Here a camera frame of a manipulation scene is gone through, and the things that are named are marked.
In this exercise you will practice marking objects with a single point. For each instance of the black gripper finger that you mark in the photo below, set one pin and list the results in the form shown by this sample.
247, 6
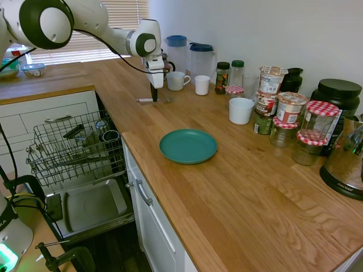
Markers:
156, 95
152, 91

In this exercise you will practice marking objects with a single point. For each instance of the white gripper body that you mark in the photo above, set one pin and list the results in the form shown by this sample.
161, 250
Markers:
155, 74

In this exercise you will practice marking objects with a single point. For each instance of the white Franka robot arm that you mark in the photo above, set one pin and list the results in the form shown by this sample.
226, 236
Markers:
85, 25

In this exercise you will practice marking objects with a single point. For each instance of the stainless dishwasher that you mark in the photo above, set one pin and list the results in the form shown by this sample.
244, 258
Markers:
93, 204

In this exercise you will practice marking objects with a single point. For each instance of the large white mug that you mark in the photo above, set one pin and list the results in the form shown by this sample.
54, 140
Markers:
175, 81

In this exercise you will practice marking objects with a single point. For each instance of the clear pitcher light blue lid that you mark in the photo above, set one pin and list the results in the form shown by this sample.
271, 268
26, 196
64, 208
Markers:
176, 54

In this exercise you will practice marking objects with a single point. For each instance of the small white cup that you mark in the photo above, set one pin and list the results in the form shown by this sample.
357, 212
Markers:
202, 85

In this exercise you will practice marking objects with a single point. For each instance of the clear pitcher dark blue lid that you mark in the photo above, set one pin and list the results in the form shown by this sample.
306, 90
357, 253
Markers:
202, 63

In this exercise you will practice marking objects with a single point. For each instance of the teal plate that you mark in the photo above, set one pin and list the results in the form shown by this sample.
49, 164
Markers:
188, 146

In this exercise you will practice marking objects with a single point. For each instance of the navy blue mug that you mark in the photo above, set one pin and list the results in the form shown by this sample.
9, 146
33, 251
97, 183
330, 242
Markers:
110, 136

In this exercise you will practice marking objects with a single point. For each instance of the clear glass jar with label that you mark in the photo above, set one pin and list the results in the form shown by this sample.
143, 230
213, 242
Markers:
101, 126

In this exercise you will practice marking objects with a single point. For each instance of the window blinds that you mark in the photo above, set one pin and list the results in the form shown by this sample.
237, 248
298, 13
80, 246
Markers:
93, 48

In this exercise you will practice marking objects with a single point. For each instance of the spice jar dark lid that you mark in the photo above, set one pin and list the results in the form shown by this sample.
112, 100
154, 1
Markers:
222, 79

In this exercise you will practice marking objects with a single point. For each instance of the small jar red checkered lid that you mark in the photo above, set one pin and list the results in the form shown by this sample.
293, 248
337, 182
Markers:
234, 90

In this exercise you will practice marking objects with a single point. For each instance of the clear bottle green cap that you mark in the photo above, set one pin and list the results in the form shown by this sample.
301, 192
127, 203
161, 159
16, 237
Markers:
237, 73

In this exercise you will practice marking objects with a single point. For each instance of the wide white cup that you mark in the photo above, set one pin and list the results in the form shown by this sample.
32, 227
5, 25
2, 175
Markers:
241, 112

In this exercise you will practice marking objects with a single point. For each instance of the silver cabinet knob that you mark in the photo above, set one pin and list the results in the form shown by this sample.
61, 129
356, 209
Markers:
129, 185

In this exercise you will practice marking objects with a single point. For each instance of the clear glass tumbler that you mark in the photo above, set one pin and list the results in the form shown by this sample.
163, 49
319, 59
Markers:
251, 86

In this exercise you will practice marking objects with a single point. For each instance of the brown red yogurt cup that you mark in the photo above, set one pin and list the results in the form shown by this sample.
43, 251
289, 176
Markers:
265, 105

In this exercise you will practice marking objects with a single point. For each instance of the green food cup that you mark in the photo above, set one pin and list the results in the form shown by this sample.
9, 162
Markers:
262, 123

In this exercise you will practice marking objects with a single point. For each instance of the white yogurt cup foil lid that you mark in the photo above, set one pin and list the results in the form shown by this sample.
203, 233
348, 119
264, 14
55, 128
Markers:
271, 80

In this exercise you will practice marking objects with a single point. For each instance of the plastic container blue lid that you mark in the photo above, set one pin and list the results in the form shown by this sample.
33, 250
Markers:
33, 71

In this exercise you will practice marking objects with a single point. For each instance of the glass jar red checkered lid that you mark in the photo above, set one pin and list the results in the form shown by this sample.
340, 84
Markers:
307, 151
283, 134

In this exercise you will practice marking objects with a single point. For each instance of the red white yogurt cup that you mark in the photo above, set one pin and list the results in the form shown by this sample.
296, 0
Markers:
290, 109

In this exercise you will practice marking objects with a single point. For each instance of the black bottle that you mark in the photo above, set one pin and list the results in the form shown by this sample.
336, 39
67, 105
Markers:
292, 80

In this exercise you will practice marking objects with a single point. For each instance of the plastic container green lid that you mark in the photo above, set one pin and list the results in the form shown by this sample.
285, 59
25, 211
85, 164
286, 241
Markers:
10, 71

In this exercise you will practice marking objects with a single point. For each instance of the black C-clamp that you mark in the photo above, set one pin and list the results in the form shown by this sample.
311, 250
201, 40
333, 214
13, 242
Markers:
31, 184
76, 256

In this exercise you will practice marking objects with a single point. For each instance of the device with green light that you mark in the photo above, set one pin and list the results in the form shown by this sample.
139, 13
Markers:
11, 156

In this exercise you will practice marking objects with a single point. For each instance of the large jar red checkered lid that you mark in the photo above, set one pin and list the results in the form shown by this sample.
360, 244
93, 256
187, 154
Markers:
319, 120

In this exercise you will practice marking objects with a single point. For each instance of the wooden robot mounting table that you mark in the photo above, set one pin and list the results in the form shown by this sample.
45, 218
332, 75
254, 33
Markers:
31, 224

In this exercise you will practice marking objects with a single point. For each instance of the black supplement tub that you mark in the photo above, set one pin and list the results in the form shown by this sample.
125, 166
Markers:
337, 95

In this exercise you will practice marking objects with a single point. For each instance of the chrome electric kettle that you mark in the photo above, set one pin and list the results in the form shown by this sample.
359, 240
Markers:
344, 158

